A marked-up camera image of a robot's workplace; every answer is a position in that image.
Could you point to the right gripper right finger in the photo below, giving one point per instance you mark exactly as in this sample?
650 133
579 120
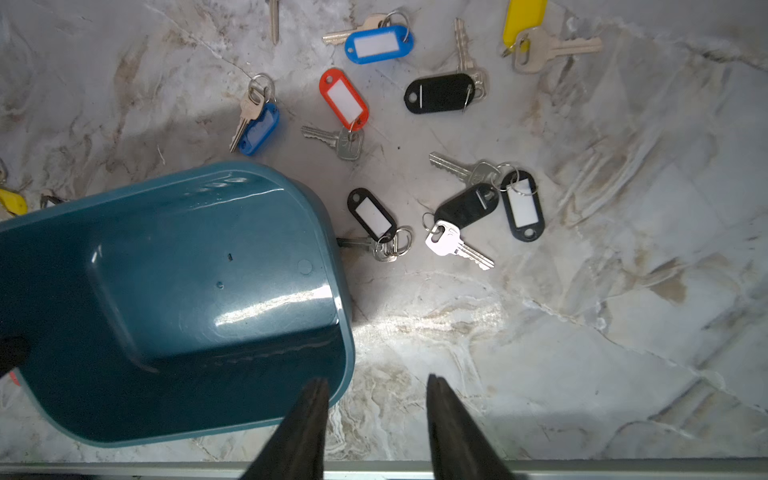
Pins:
459 449

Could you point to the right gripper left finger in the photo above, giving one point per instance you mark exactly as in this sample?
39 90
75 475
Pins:
296 448

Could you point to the teal storage box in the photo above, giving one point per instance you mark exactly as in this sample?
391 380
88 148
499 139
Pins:
193 304

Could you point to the black tag key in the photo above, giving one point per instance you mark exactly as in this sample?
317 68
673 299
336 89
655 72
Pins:
517 188
386 241
48 199
454 215

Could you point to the small blue tag key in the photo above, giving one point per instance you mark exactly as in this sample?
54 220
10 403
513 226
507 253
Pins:
259 116

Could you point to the red tag key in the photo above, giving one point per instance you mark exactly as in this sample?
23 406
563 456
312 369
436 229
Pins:
349 107

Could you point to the black head key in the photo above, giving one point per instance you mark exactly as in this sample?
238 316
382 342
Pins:
448 92

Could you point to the yellow tag key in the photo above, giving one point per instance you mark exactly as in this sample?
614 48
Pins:
532 47
12 203

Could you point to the bare silver key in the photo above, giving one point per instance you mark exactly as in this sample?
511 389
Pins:
274 20

